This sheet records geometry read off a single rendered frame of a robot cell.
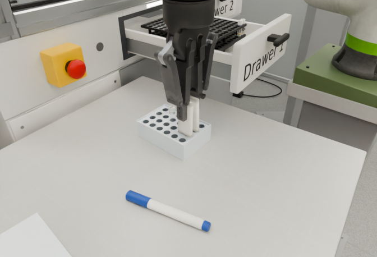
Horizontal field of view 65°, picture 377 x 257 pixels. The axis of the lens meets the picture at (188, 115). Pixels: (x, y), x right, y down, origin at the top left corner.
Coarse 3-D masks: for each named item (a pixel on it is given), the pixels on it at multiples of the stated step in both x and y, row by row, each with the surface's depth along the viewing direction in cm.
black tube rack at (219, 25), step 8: (144, 24) 78; (152, 24) 78; (160, 24) 78; (216, 24) 79; (224, 24) 79; (232, 24) 78; (152, 32) 82; (160, 32) 82; (216, 32) 73; (224, 40) 75; (232, 40) 76; (216, 48) 72; (224, 48) 73
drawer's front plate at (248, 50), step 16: (288, 16) 75; (256, 32) 64; (272, 32) 69; (288, 32) 79; (240, 48) 57; (256, 48) 64; (272, 48) 72; (240, 64) 59; (256, 64) 67; (272, 64) 76; (240, 80) 62
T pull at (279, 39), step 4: (268, 36) 67; (272, 36) 66; (276, 36) 66; (280, 36) 66; (284, 36) 66; (288, 36) 68; (268, 40) 67; (272, 40) 66; (276, 40) 64; (280, 40) 64; (284, 40) 67; (276, 44) 64; (280, 44) 65
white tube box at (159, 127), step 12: (168, 108) 63; (144, 120) 59; (156, 120) 59; (168, 120) 59; (144, 132) 58; (156, 132) 56; (168, 132) 57; (192, 132) 56; (204, 132) 56; (156, 144) 57; (168, 144) 55; (180, 144) 52; (192, 144) 54; (204, 144) 58; (180, 156) 54
